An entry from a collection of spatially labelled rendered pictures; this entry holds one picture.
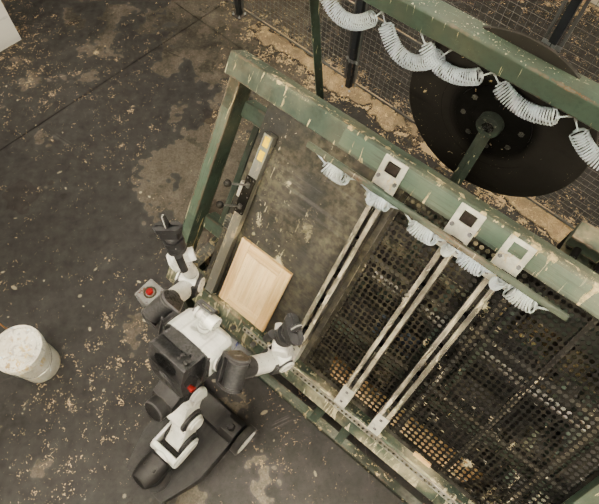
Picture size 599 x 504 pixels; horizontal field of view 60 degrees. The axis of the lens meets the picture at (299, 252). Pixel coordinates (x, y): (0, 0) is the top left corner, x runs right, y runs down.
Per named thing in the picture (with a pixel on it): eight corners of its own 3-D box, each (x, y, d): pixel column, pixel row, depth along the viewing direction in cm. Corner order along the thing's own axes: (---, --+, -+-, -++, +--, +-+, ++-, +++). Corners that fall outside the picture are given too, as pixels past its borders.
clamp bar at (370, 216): (286, 348, 264) (259, 372, 245) (396, 148, 199) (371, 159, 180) (301, 361, 261) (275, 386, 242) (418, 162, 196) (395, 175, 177)
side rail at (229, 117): (184, 255, 290) (170, 261, 282) (246, 70, 230) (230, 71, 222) (192, 261, 289) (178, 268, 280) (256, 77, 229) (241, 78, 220)
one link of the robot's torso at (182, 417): (184, 438, 272) (188, 402, 237) (160, 416, 277) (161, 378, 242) (204, 417, 281) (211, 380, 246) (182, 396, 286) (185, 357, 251)
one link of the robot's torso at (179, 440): (183, 461, 298) (186, 431, 262) (159, 438, 304) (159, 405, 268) (202, 441, 307) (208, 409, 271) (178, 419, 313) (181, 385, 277)
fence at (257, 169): (209, 285, 279) (204, 288, 276) (269, 131, 227) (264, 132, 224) (216, 291, 278) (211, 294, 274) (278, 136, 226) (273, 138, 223)
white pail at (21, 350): (7, 364, 343) (-31, 342, 302) (45, 332, 354) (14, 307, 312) (35, 396, 334) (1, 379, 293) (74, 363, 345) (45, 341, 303)
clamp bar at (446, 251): (337, 390, 255) (313, 418, 236) (469, 195, 190) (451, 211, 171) (353, 403, 252) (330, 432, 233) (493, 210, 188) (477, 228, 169)
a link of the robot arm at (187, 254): (188, 233, 227) (195, 250, 235) (164, 240, 226) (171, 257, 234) (191, 252, 219) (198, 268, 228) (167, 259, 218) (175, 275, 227)
